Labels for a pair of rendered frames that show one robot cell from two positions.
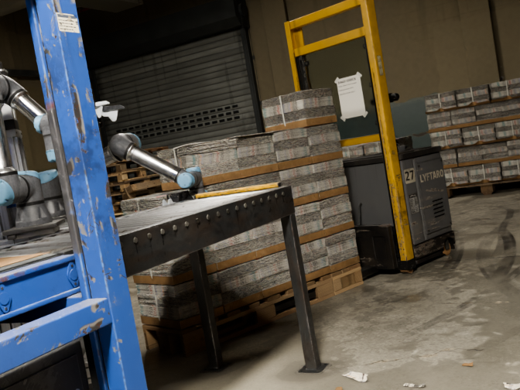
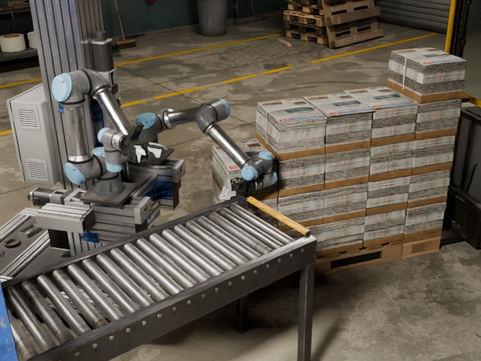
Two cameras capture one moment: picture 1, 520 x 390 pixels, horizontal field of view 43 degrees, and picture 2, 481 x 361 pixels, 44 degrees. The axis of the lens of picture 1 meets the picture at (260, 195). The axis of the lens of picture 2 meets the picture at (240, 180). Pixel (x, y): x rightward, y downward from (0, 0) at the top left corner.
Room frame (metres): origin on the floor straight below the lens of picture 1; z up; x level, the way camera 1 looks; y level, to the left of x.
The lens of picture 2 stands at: (0.60, -0.77, 2.18)
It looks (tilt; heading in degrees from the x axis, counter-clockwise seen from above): 26 degrees down; 24
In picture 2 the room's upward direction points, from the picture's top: 1 degrees counter-clockwise
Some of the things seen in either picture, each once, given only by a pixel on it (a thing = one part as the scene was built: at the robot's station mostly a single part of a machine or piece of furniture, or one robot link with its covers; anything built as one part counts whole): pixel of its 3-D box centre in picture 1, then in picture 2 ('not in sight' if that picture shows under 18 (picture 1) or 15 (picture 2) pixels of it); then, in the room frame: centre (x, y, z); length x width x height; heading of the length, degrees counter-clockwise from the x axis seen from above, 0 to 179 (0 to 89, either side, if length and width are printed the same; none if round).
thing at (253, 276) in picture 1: (234, 251); (310, 204); (3.80, 0.20, 0.42); 1.17 x 0.39 x 0.83; 132
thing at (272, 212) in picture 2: (237, 190); (277, 215); (2.92, 0.10, 0.81); 0.43 x 0.03 x 0.02; 61
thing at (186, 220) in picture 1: (204, 227); (187, 306); (2.23, 0.20, 0.74); 1.34 x 0.05 x 0.12; 151
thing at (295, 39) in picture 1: (312, 141); (449, 84); (4.82, -0.44, 0.97); 0.09 x 0.09 x 1.75; 42
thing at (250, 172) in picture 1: (239, 172); (333, 135); (3.89, 0.10, 0.86); 0.38 x 0.29 x 0.04; 42
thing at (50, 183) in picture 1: (47, 183); (147, 126); (3.32, 1.04, 0.98); 0.13 x 0.12 x 0.14; 169
